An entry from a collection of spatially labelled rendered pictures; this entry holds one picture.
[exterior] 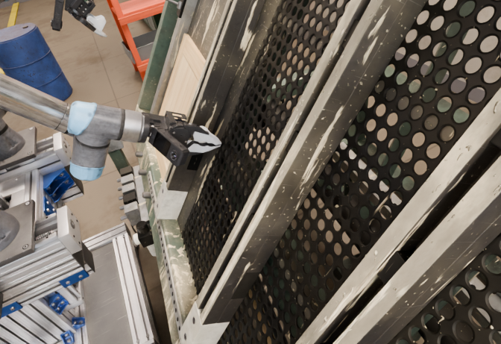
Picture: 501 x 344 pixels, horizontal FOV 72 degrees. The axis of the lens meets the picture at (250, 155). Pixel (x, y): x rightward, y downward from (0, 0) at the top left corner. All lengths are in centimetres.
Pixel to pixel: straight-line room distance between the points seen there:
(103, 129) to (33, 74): 349
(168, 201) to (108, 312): 95
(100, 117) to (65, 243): 54
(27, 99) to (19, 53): 328
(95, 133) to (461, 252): 71
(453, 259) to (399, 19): 31
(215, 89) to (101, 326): 136
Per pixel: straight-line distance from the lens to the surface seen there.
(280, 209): 62
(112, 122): 83
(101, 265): 215
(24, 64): 426
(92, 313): 202
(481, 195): 37
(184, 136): 87
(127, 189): 160
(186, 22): 144
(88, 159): 88
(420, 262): 40
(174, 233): 118
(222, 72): 94
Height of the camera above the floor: 178
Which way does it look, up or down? 41 degrees down
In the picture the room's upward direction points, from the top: 11 degrees counter-clockwise
